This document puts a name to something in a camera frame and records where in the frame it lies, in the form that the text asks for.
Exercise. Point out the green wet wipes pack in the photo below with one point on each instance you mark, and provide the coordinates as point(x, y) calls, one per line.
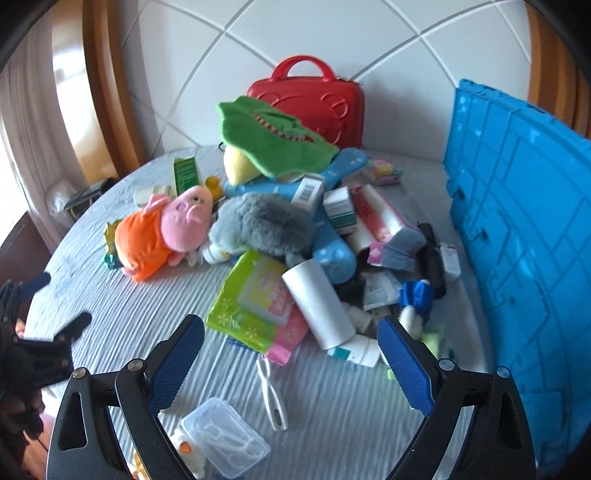
point(249, 295)

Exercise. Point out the small white box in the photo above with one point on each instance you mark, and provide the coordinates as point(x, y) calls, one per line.
point(450, 263)

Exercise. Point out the white tube bottle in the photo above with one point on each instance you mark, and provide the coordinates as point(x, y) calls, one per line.
point(318, 300)

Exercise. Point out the white green medicine box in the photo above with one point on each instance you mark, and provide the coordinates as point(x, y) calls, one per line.
point(339, 207)

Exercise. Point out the yellow green packet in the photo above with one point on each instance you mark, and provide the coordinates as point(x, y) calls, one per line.
point(111, 240)

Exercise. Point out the black folding umbrella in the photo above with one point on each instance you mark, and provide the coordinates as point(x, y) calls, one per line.
point(434, 267)

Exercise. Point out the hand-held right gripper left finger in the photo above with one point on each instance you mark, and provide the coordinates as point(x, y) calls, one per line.
point(178, 364)

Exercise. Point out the small yellow orange plush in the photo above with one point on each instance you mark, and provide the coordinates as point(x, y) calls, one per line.
point(187, 450)

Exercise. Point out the clear plastic packet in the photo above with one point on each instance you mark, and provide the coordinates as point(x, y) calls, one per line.
point(378, 290)

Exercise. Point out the grey furry plush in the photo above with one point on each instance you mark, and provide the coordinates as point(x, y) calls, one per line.
point(268, 221)

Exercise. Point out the wooden wall frame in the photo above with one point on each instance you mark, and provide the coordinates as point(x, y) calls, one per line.
point(106, 92)

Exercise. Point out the pastel pink yellow packet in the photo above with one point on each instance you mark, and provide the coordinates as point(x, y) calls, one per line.
point(385, 170)

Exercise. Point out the pink wipes pack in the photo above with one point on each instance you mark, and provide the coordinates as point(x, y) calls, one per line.
point(286, 344)

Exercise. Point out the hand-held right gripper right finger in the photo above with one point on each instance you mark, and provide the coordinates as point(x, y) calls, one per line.
point(406, 364)

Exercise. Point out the green crocodile plush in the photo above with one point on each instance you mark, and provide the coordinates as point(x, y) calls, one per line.
point(277, 143)

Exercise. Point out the white teal medicine box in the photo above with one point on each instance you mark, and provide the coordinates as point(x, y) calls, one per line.
point(355, 353)

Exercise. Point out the blue white plush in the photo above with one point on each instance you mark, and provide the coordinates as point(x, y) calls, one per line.
point(415, 293)

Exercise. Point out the clear plastic box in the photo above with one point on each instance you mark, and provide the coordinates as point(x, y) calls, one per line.
point(221, 434)

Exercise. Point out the white plastic tool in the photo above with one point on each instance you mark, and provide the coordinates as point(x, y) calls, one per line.
point(272, 401)

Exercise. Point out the pink white tissue pack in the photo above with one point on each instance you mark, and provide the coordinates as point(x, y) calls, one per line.
point(383, 217)

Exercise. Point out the white cloth covered desktop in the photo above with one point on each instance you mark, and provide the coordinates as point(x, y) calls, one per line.
point(138, 314)

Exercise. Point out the small yellow toy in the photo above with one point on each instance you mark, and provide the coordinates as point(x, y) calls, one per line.
point(213, 187)

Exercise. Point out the dark box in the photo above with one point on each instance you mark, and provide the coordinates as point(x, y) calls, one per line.
point(87, 198)

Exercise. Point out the pink pig plush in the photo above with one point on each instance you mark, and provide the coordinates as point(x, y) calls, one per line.
point(184, 217)

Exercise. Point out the white barcode box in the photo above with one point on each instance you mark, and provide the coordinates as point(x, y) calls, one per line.
point(308, 191)

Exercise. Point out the grey blue pack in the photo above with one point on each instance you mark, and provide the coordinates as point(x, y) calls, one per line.
point(404, 249)

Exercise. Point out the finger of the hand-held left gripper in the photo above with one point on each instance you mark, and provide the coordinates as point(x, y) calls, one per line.
point(37, 281)
point(74, 325)

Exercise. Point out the white curtain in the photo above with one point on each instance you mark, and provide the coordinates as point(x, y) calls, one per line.
point(23, 138)

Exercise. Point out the tall green box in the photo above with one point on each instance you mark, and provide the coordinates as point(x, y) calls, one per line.
point(184, 175)

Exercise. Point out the light blue plastic toy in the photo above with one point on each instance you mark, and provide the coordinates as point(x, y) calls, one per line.
point(337, 258)

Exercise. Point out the small red suitcase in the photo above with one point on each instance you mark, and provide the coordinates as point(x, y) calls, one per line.
point(323, 110)

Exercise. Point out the clear plastic bag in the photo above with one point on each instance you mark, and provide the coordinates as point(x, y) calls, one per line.
point(57, 196)

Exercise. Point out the blue plastic storage crate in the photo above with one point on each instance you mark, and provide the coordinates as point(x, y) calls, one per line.
point(521, 207)

